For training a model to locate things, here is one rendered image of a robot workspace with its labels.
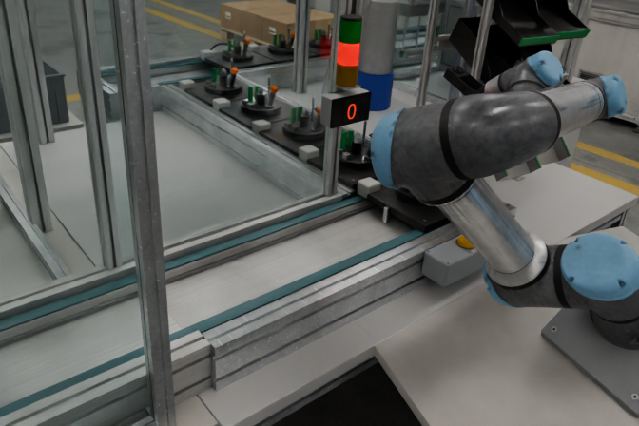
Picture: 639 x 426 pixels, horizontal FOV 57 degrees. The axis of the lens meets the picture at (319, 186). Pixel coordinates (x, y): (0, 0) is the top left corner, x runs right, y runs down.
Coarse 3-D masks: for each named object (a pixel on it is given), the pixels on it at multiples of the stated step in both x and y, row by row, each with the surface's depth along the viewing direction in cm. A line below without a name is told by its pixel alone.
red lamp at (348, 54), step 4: (340, 44) 132; (344, 44) 131; (348, 44) 131; (352, 44) 131; (356, 44) 131; (340, 48) 132; (344, 48) 131; (348, 48) 131; (352, 48) 131; (356, 48) 132; (340, 52) 132; (344, 52) 132; (348, 52) 132; (352, 52) 132; (356, 52) 132; (340, 56) 133; (344, 56) 132; (348, 56) 132; (352, 56) 132; (356, 56) 133; (340, 60) 133; (344, 60) 133; (348, 60) 132; (352, 60) 133; (356, 60) 133; (340, 64) 133; (344, 64) 133; (348, 64) 133; (352, 64) 133; (356, 64) 134
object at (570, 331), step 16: (560, 320) 121; (576, 320) 119; (544, 336) 122; (560, 336) 120; (576, 336) 118; (592, 336) 116; (576, 352) 116; (592, 352) 114; (608, 352) 112; (624, 352) 111; (592, 368) 113; (608, 368) 111; (624, 368) 109; (608, 384) 110; (624, 384) 108; (624, 400) 106
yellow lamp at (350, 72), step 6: (342, 66) 133; (348, 66) 133; (354, 66) 134; (336, 72) 136; (342, 72) 134; (348, 72) 134; (354, 72) 134; (336, 78) 136; (342, 78) 134; (348, 78) 134; (354, 78) 135; (336, 84) 137; (342, 84) 135; (348, 84) 135; (354, 84) 136
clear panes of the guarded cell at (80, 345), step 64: (0, 0) 58; (64, 0) 62; (0, 64) 60; (64, 64) 64; (0, 128) 62; (64, 128) 67; (0, 192) 65; (64, 192) 70; (128, 192) 75; (0, 256) 68; (64, 256) 73; (128, 256) 79; (0, 320) 71; (64, 320) 77; (128, 320) 83; (0, 384) 74; (64, 384) 81; (128, 384) 88
